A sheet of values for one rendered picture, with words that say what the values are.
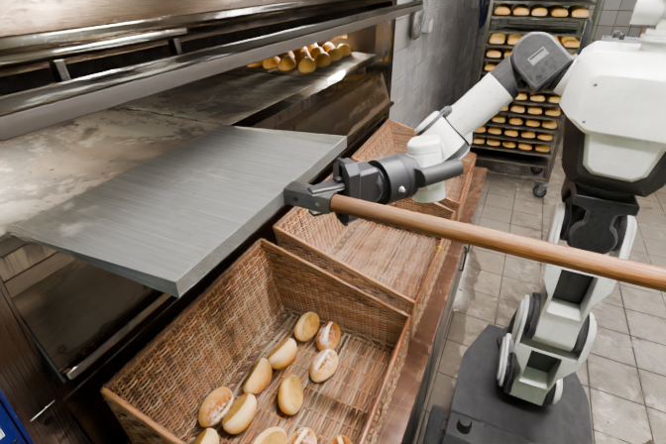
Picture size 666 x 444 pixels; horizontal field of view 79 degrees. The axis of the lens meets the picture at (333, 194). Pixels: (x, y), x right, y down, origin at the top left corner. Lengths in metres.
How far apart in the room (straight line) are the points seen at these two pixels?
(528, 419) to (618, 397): 0.56
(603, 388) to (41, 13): 2.20
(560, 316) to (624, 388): 0.98
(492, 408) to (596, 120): 1.11
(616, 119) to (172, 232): 0.87
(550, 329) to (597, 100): 0.66
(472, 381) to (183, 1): 1.56
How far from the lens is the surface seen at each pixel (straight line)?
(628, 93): 1.00
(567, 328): 1.35
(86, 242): 0.72
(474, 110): 1.06
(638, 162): 1.05
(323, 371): 1.15
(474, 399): 1.74
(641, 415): 2.20
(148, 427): 0.92
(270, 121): 1.19
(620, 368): 2.33
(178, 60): 0.70
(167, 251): 0.65
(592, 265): 0.65
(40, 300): 0.85
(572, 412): 1.84
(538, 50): 1.05
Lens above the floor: 1.55
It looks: 29 degrees down
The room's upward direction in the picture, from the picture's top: straight up
